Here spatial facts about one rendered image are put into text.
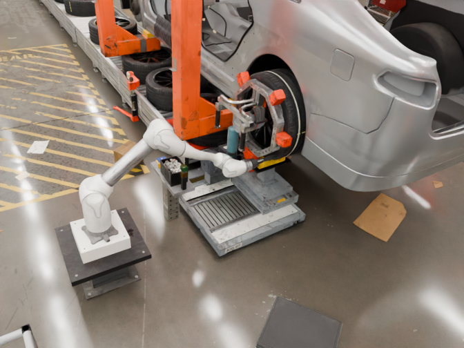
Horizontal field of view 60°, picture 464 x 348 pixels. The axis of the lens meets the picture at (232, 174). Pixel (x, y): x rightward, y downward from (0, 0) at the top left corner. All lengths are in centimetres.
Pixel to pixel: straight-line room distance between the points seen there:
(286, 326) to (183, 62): 188
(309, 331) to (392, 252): 132
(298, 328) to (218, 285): 76
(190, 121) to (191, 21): 78
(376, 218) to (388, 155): 133
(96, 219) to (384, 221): 236
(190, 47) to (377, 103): 137
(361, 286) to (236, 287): 90
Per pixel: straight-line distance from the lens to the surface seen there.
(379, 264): 331
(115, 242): 265
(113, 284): 292
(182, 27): 290
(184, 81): 304
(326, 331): 240
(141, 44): 500
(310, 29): 260
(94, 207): 253
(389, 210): 381
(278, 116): 279
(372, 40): 232
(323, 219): 350
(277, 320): 237
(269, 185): 337
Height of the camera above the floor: 230
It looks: 37 degrees down
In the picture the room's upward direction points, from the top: 5 degrees clockwise
